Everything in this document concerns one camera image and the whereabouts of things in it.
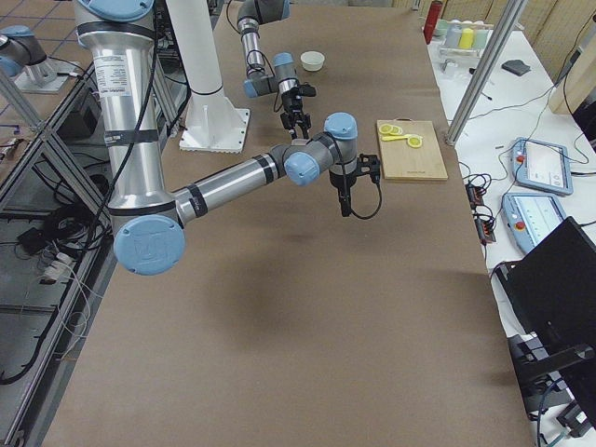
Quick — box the blue teach pendant near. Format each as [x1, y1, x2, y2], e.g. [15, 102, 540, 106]
[502, 193, 567, 254]

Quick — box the black looped camera cable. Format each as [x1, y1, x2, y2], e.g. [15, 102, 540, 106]
[348, 181, 385, 220]

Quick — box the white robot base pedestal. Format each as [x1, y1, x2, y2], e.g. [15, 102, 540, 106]
[167, 0, 250, 154]

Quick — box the yellow cup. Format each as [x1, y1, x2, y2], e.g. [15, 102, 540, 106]
[458, 28, 474, 49]

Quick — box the blue teach pendant far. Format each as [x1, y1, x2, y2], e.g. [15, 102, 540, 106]
[511, 137, 574, 196]

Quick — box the lemon slice by knife tip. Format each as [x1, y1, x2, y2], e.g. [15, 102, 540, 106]
[406, 134, 423, 148]

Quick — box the grey cup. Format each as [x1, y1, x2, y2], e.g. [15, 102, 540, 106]
[444, 24, 462, 48]

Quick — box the blue teach pendant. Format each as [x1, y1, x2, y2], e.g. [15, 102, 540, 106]
[511, 137, 574, 196]
[502, 193, 567, 254]

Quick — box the black monitor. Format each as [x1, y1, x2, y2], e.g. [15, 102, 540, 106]
[496, 217, 595, 424]

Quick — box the yellow plastic knife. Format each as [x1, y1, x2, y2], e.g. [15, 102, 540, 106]
[381, 134, 412, 142]

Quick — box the white plastic bowl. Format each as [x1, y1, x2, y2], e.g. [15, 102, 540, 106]
[300, 50, 325, 72]

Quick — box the orange black usb hub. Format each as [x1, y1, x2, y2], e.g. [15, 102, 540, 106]
[466, 183, 496, 246]

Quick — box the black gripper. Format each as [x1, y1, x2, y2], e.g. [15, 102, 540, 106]
[329, 164, 358, 217]
[280, 88, 311, 140]

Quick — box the red thermos bottle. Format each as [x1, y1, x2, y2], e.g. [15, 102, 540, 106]
[423, 0, 442, 45]

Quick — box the aluminium frame post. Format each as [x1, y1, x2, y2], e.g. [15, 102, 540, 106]
[445, 0, 528, 146]

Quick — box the wooden cutting board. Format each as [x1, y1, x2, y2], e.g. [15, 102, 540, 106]
[376, 119, 448, 182]

